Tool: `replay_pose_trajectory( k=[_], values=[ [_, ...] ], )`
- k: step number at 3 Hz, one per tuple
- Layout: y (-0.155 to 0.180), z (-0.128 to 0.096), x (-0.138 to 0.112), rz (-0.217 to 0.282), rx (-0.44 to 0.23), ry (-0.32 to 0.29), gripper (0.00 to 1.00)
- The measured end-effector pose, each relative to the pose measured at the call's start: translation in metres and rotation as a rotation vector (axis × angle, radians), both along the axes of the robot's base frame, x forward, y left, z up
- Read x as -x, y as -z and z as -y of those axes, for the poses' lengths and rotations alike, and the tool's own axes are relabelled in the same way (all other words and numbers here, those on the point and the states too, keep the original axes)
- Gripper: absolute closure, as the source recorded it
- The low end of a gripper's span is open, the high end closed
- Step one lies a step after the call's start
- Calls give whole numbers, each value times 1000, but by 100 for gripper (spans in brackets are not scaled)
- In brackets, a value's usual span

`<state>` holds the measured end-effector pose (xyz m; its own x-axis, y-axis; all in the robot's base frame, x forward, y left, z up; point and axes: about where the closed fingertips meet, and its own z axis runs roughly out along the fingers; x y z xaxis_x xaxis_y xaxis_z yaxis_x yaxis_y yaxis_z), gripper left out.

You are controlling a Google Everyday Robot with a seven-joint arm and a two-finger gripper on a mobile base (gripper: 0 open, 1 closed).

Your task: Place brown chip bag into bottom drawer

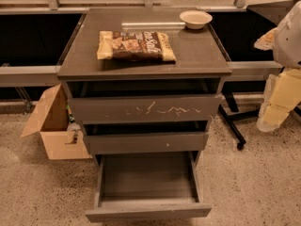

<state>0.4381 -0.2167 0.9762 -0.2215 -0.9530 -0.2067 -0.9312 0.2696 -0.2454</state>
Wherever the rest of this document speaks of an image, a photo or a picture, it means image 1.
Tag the grey drawer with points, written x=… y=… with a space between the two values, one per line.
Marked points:
x=146 y=137
x=131 y=101
x=142 y=186

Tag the black rolling stand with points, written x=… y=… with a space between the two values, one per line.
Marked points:
x=240 y=118

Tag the open cardboard box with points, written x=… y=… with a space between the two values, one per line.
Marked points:
x=50 y=118

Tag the beige paper bowl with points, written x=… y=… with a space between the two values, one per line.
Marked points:
x=195 y=19

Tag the grey top drawer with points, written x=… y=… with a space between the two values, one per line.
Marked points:
x=131 y=101

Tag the grey drawer cabinet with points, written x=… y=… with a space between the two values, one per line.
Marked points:
x=197 y=54

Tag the grey bottom drawer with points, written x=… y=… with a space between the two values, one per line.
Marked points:
x=142 y=186

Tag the grey middle drawer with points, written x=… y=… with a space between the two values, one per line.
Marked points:
x=146 y=137

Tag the green bottle in box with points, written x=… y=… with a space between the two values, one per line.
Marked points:
x=70 y=116

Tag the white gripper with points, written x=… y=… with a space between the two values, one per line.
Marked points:
x=289 y=42

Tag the brown chip bag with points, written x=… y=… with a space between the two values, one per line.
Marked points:
x=135 y=46

